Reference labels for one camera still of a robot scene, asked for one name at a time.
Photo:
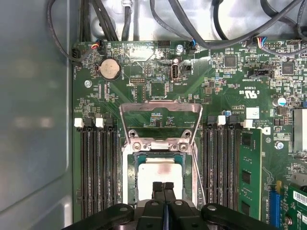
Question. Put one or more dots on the square black chip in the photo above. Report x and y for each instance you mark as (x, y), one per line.
(230, 61)
(287, 68)

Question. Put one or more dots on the silver motherboard screw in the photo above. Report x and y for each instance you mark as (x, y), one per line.
(179, 48)
(279, 145)
(88, 83)

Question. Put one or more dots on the graphics card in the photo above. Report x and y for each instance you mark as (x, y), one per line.
(296, 208)

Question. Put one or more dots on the blue expansion slot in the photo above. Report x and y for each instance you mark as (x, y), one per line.
(274, 208)

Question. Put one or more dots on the RAM slot with black clips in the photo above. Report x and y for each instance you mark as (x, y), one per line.
(208, 167)
(94, 167)
(229, 167)
(113, 167)

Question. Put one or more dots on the round coin battery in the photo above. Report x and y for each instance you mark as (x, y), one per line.
(109, 69)

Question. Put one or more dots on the green RAM stick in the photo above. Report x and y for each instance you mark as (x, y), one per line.
(250, 172)

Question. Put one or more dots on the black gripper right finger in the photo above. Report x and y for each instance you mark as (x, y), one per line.
(182, 215)

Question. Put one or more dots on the silver chipset heatsink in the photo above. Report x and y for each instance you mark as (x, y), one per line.
(300, 129)

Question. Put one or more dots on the white square sticker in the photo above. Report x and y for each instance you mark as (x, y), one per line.
(252, 113)

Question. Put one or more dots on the black open PC case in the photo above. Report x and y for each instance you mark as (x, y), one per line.
(36, 95)

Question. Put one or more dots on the silver blue capacitor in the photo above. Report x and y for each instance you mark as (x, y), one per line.
(281, 101)

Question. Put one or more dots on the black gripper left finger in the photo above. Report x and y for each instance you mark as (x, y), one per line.
(148, 215)

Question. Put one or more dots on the metal CPU socket cover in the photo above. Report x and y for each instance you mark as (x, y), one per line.
(160, 104)

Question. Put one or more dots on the silver CPU chip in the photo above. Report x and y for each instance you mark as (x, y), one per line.
(148, 177)

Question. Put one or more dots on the internal USB port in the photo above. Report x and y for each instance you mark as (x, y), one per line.
(174, 72)

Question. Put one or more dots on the metal CPU locking lever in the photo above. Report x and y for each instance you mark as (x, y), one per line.
(199, 177)

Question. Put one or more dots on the green motherboard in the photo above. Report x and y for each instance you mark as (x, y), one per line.
(211, 72)

